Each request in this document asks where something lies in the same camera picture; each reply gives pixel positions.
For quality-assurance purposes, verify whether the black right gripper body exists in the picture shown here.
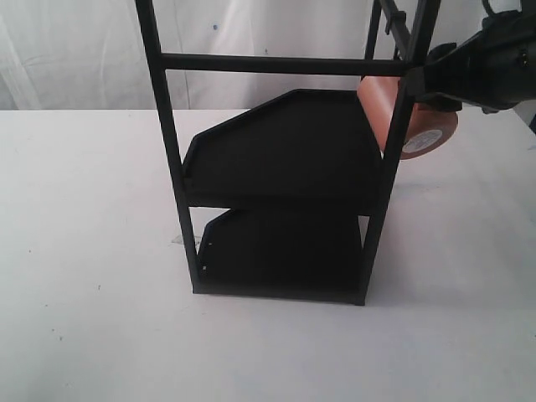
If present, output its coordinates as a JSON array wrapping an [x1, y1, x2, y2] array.
[[426, 3, 535, 112]]

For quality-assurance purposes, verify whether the black metal shelf rack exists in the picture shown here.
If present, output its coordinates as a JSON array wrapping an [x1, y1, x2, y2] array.
[[136, 1, 440, 306]]

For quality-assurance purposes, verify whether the white backdrop curtain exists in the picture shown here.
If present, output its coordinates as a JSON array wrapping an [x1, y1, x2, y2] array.
[[0, 0, 536, 112]]

